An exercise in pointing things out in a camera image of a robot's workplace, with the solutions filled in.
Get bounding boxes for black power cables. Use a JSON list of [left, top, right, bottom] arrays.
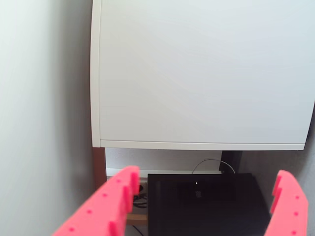
[[132, 193, 148, 209]]

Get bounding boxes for light wooden board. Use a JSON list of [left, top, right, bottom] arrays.
[[126, 213, 148, 226]]

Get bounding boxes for white power strip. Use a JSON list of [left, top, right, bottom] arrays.
[[134, 177, 148, 195]]

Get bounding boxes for brown wooden strip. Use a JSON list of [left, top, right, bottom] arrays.
[[93, 147, 107, 190]]

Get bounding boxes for black electronic device box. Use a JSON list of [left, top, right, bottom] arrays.
[[147, 173, 271, 236]]

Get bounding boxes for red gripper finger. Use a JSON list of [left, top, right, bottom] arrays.
[[265, 169, 309, 236], [52, 165, 141, 236]]

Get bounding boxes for white skirting board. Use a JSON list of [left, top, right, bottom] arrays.
[[105, 168, 222, 178]]

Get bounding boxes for thin white cable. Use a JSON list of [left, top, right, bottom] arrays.
[[191, 158, 236, 175]]

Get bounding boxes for black desk leg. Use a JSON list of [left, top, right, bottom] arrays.
[[220, 150, 243, 174]]

